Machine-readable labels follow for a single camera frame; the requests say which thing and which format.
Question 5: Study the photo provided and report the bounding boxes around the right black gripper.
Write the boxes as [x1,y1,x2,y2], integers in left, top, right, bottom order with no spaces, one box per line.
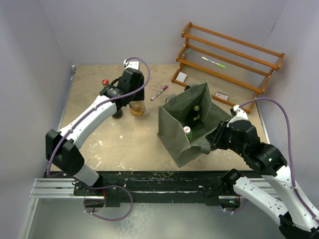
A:
[205,119,246,156]

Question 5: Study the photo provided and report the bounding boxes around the green bottle white cap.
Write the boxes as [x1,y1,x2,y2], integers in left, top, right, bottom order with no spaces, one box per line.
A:
[183,126,193,141]

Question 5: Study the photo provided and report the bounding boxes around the green canvas bag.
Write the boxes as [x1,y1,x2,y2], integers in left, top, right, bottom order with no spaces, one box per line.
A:
[158,83,231,168]

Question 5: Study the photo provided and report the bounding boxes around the blue white beverage carton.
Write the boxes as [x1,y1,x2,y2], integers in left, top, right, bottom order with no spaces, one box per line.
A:
[129,101,149,117]

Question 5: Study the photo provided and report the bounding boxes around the glass cola bottle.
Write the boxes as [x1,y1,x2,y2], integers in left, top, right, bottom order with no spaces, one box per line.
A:
[102,79,123,119]

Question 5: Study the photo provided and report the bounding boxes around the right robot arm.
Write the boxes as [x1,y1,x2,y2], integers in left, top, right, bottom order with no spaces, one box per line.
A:
[206,119,319,239]

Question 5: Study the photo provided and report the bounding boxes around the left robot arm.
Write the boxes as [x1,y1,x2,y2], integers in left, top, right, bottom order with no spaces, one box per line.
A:
[45,68,145,195]

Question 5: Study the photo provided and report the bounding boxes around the small red white packet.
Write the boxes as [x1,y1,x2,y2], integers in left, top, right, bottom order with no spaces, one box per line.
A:
[215,92,228,101]

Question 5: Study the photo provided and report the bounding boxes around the dark green glass bottle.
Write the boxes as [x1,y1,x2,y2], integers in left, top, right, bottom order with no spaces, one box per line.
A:
[187,105,200,128]

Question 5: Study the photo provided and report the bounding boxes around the green marker pen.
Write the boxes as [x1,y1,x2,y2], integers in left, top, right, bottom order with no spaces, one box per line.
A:
[201,56,226,68]

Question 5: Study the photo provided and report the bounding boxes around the wooden shelf rack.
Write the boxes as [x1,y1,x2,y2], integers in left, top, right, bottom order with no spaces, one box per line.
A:
[171,22,285,106]

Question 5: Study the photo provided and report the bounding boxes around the white card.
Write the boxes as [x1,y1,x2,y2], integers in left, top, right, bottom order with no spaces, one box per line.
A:
[176,72,187,83]

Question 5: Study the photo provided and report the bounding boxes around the purple marker pen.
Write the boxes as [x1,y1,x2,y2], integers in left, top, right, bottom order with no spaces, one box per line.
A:
[151,86,168,101]

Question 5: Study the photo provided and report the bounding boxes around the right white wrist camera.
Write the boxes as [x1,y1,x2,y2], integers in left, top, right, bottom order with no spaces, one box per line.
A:
[228,105,248,124]

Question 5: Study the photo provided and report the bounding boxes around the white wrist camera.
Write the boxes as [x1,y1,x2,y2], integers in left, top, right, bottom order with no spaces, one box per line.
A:
[123,60,140,72]
[228,105,248,124]

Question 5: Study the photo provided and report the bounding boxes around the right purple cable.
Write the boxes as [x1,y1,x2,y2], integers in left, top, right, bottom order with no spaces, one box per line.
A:
[221,97,319,225]

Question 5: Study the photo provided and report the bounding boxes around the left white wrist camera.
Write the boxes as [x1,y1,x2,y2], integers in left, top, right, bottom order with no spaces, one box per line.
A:
[123,60,140,72]

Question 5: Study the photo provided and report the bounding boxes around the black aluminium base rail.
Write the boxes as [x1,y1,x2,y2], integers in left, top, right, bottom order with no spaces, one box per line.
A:
[29,170,286,207]

